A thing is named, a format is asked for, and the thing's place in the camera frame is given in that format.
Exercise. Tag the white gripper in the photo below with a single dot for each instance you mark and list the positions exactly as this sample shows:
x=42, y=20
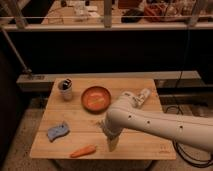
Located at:
x=112, y=143

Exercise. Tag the orange pepper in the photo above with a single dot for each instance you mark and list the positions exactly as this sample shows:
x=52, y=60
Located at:
x=83, y=151

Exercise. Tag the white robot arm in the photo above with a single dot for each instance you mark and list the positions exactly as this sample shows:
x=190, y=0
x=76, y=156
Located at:
x=190, y=130

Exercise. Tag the orange ceramic bowl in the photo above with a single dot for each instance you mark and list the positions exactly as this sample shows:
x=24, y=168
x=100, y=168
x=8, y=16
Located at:
x=96, y=99

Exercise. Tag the white plastic bottle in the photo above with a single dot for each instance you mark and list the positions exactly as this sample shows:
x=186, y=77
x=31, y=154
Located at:
x=142, y=97

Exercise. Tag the blue sponge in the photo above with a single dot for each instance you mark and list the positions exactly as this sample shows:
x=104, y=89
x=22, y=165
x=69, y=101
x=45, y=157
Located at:
x=58, y=131

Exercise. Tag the white cup with items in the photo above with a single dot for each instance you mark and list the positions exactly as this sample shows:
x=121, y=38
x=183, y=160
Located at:
x=65, y=89

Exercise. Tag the grey metal beam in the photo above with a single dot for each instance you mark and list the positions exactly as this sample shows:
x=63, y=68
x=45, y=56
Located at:
x=165, y=79

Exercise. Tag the metal railing frame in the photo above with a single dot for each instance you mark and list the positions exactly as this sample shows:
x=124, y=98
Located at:
x=105, y=15

